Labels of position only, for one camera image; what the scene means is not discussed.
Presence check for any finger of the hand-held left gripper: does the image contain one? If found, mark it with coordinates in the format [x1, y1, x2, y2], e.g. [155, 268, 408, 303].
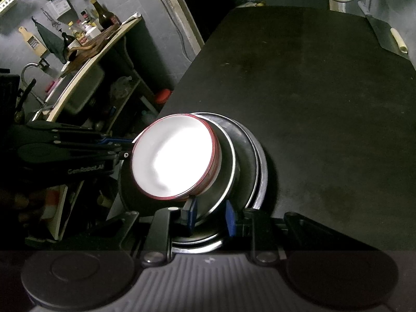
[112, 149, 133, 164]
[94, 134, 133, 146]

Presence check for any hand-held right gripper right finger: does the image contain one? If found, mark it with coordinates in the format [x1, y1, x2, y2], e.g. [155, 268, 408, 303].
[225, 200, 381, 262]

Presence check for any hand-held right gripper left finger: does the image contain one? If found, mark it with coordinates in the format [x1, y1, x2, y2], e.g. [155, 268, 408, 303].
[107, 198, 199, 264]

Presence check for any small steel bowl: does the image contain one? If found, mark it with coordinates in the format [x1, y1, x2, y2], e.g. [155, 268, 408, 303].
[187, 113, 240, 223]

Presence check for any shallow steel plate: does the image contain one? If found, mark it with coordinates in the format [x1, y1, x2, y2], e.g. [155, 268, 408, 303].
[195, 114, 261, 246]

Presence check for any large steel bowl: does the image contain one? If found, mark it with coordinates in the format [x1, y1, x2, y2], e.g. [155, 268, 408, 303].
[118, 117, 270, 255]

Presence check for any person's left hand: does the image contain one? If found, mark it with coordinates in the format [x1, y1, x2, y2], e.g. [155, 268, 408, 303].
[0, 189, 47, 225]

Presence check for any steel sink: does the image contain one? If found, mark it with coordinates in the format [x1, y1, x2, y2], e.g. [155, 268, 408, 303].
[49, 65, 105, 115]

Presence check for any wooden counter shelf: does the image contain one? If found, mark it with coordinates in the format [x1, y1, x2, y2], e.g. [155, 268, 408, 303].
[42, 16, 144, 122]

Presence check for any metal faucet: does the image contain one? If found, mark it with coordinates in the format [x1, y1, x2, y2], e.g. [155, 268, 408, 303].
[21, 58, 50, 105]

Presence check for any wooden cutting board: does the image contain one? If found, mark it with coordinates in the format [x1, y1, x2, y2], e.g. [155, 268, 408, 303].
[66, 23, 123, 62]

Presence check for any dark pump bottle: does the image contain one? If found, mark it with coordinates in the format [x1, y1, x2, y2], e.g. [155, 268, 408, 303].
[60, 29, 76, 53]

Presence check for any white jar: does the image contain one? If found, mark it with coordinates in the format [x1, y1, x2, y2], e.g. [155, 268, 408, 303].
[85, 24, 102, 40]

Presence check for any yellow-capped jar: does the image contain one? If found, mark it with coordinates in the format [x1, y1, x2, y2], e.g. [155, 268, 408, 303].
[67, 21, 89, 47]

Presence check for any wooden paddle grater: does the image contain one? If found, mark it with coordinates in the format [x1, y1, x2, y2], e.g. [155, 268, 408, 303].
[17, 25, 48, 58]

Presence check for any dark green cloth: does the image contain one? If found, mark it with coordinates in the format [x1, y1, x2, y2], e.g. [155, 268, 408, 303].
[31, 17, 67, 64]

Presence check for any white utensil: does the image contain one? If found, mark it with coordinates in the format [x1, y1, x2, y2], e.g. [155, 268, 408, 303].
[121, 12, 142, 25]

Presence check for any dark glass bottle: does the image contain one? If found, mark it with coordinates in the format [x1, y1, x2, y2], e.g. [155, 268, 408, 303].
[90, 0, 118, 32]

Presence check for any white wall box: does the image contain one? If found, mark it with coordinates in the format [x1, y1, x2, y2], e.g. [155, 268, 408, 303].
[43, 0, 74, 23]

